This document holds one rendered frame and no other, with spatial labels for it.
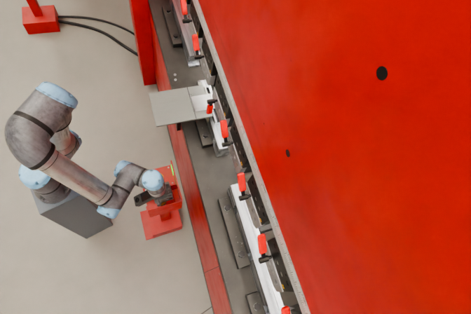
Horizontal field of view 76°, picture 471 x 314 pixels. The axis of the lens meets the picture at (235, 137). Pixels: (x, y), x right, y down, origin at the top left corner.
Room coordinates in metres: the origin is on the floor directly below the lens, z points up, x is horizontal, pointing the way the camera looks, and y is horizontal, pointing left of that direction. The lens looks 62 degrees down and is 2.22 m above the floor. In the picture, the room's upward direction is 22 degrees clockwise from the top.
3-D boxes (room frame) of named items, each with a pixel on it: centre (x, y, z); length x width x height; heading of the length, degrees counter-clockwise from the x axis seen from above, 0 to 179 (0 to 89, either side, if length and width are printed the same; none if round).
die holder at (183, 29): (1.23, 0.51, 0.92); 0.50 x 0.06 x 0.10; 37
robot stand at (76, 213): (0.19, 0.68, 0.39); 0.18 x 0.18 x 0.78; 52
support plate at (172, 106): (0.70, 0.30, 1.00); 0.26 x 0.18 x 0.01; 127
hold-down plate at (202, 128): (0.73, 0.20, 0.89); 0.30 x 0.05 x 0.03; 37
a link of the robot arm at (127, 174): (0.29, 0.33, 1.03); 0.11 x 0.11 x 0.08; 89
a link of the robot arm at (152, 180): (0.31, 0.24, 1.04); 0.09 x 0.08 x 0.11; 89
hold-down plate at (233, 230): (0.28, -0.14, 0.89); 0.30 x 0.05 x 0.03; 37
